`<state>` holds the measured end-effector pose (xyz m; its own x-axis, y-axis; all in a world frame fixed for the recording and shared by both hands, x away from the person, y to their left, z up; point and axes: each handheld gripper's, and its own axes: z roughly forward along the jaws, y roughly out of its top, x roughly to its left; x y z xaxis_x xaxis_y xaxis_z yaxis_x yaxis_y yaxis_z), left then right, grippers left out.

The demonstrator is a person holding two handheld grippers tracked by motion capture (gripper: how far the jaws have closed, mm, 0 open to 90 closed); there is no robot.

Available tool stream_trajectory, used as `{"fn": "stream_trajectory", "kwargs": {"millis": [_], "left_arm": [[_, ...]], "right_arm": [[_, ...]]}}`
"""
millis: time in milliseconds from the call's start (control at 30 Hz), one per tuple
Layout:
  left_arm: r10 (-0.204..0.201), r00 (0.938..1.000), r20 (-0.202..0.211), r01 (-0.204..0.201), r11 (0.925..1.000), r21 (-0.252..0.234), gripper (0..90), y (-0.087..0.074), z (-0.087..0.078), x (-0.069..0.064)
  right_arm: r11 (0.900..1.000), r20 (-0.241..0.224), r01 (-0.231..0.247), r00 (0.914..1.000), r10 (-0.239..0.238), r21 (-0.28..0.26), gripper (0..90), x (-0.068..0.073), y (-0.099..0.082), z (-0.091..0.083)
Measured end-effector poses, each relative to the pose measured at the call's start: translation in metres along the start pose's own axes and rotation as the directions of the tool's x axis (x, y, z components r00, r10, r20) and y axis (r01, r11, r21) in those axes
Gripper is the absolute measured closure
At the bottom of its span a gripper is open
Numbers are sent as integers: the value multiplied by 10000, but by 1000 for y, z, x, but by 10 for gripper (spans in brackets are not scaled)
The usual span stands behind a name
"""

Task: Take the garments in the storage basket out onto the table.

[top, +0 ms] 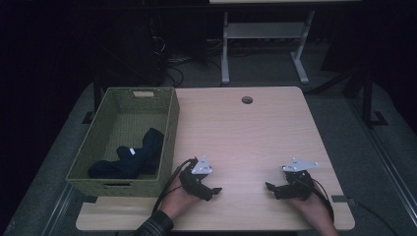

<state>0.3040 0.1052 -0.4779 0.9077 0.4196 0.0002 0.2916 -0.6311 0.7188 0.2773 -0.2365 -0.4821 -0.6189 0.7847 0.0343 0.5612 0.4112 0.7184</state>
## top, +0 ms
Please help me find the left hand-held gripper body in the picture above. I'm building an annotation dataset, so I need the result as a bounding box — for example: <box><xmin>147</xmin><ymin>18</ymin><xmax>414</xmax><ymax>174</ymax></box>
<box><xmin>179</xmin><ymin>155</ymin><xmax>214</xmax><ymax>199</ymax></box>

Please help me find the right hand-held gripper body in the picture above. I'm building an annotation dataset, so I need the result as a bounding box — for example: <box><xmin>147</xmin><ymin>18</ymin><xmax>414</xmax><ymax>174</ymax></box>
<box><xmin>281</xmin><ymin>157</ymin><xmax>320</xmax><ymax>202</ymax></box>

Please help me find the dark navy garment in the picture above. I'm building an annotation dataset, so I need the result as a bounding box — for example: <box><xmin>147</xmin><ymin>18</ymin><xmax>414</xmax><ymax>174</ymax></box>
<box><xmin>88</xmin><ymin>127</ymin><xmax>165</xmax><ymax>180</ymax></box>

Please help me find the green woven basket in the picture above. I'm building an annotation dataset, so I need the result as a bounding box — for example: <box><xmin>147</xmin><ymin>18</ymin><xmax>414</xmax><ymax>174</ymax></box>
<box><xmin>65</xmin><ymin>87</ymin><xmax>181</xmax><ymax>199</ymax></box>

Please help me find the person's left hand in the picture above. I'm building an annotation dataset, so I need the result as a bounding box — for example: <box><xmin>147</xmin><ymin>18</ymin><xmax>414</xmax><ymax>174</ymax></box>
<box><xmin>159</xmin><ymin>176</ymin><xmax>202</xmax><ymax>220</ymax></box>

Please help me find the person's right hand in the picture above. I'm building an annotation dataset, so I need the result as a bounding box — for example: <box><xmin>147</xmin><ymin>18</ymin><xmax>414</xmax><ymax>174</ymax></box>
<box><xmin>287</xmin><ymin>193</ymin><xmax>332</xmax><ymax>227</ymax></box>

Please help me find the black stand leg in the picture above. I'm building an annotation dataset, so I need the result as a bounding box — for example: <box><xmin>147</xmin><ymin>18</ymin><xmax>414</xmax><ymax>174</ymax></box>
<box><xmin>82</xmin><ymin>70</ymin><xmax>103</xmax><ymax>125</ymax></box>
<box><xmin>342</xmin><ymin>63</ymin><xmax>389</xmax><ymax>130</ymax></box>

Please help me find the left hand-held gripper black cable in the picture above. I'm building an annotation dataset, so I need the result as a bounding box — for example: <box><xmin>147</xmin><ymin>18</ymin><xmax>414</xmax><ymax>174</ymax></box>
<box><xmin>151</xmin><ymin>157</ymin><xmax>199</xmax><ymax>214</ymax></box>

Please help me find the hand-held gripper black cable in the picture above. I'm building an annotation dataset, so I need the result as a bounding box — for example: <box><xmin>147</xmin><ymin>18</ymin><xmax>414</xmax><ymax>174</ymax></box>
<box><xmin>151</xmin><ymin>157</ymin><xmax>199</xmax><ymax>214</ymax></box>
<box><xmin>310</xmin><ymin>178</ymin><xmax>335</xmax><ymax>224</ymax></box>

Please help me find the right hand-held gripper black cable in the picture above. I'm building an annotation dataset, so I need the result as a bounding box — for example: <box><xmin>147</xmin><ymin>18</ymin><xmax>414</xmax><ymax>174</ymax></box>
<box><xmin>310</xmin><ymin>178</ymin><xmax>335</xmax><ymax>224</ymax></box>

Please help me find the black floor cable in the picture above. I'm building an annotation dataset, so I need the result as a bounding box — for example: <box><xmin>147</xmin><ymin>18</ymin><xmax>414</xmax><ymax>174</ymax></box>
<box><xmin>347</xmin><ymin>198</ymin><xmax>399</xmax><ymax>236</ymax></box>

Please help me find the metal floor rail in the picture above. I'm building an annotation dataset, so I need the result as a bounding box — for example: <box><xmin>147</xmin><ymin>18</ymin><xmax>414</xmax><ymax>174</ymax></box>
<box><xmin>347</xmin><ymin>96</ymin><xmax>417</xmax><ymax>228</ymax></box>
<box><xmin>40</xmin><ymin>182</ymin><xmax>82</xmax><ymax>236</ymax></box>

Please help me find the tangle of floor cables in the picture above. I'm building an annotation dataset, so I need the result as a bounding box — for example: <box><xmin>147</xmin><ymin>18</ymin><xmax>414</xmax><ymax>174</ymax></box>
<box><xmin>149</xmin><ymin>18</ymin><xmax>224</xmax><ymax>89</ymax></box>

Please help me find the white metal stand frame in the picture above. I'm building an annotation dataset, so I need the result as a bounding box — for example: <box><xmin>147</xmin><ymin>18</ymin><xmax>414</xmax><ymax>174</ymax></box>
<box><xmin>220</xmin><ymin>10</ymin><xmax>316</xmax><ymax>86</ymax></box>

